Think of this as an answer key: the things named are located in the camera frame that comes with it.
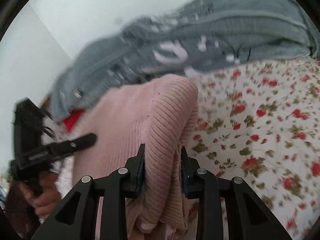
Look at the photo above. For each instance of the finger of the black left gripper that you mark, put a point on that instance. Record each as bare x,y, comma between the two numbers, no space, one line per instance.
64,149

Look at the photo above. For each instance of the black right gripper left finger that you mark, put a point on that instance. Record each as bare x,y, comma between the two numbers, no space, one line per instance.
95,208

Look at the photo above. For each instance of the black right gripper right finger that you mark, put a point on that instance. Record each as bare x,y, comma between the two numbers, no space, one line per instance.
248,217

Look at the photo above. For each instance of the pink knitted sweater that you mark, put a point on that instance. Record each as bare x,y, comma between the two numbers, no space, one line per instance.
162,115

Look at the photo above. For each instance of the person's left hand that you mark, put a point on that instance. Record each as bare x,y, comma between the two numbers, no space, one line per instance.
48,200

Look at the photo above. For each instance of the red pillow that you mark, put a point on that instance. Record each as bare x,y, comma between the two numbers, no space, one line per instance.
72,119

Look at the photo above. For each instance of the floral bed sheet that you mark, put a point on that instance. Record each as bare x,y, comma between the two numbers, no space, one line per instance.
258,121

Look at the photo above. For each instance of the grey patterned quilt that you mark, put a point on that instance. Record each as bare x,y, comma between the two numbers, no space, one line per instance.
203,34

